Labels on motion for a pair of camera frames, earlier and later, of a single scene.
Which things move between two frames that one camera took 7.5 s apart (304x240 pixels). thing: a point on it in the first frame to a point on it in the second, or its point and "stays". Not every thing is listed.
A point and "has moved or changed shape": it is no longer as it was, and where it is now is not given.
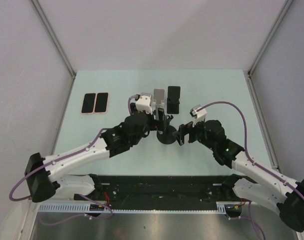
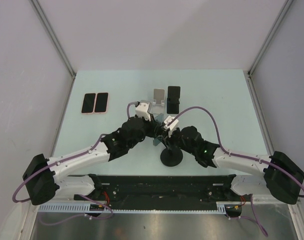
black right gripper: [184, 129] to [171, 134]
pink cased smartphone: [89, 103] stays
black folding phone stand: [172, 99] stays
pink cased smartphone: [101, 102] stays
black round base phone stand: [166, 137] has moved or changed shape
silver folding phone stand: [158, 99] stays
